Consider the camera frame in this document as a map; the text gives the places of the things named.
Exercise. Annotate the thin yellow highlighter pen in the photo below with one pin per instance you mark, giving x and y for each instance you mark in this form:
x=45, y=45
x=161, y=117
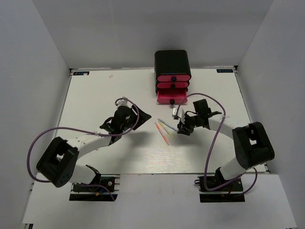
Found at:
x=166, y=130

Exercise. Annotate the blue corner label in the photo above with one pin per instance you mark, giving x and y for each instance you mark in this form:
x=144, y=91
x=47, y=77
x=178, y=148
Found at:
x=225, y=70
x=81, y=73

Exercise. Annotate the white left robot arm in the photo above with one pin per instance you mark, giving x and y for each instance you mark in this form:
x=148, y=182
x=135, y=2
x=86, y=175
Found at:
x=58, y=163

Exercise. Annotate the thin orange highlighter pen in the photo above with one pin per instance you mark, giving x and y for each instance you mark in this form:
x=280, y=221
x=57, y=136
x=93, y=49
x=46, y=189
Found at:
x=162, y=134

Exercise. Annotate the blue right corner label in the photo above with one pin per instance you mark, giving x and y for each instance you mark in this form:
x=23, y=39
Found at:
x=225, y=70

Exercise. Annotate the pink bottom drawer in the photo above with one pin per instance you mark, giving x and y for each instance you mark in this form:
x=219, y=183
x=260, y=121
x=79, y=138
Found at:
x=171, y=96

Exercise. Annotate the black drawer cabinet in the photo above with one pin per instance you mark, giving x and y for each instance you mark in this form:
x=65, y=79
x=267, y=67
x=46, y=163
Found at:
x=171, y=62

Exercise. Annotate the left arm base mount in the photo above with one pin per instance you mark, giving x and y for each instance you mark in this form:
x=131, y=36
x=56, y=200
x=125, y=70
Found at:
x=105, y=189

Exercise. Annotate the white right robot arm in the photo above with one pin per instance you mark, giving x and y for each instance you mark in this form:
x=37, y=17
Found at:
x=251, y=144

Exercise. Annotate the pink top drawer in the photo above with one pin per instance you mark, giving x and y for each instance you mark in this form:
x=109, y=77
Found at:
x=173, y=78

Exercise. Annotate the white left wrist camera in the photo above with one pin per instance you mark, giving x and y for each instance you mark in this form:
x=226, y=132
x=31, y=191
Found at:
x=122, y=102

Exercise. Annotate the blue left corner label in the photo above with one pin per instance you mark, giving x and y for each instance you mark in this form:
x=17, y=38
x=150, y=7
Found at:
x=81, y=73

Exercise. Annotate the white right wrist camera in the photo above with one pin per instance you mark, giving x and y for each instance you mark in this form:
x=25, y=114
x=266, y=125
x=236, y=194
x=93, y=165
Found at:
x=178, y=114

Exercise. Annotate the pink drawer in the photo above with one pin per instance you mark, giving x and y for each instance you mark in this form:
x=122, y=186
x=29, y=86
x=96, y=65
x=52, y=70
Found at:
x=173, y=78
x=171, y=96
x=172, y=85

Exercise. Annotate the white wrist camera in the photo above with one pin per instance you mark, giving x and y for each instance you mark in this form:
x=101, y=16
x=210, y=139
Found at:
x=122, y=102
x=178, y=114

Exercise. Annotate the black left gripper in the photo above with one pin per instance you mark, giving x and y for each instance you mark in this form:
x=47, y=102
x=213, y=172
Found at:
x=143, y=117

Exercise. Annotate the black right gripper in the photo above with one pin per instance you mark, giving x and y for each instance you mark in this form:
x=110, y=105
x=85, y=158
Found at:
x=187, y=130

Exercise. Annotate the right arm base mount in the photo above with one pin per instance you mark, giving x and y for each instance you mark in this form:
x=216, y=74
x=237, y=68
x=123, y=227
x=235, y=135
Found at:
x=231, y=193

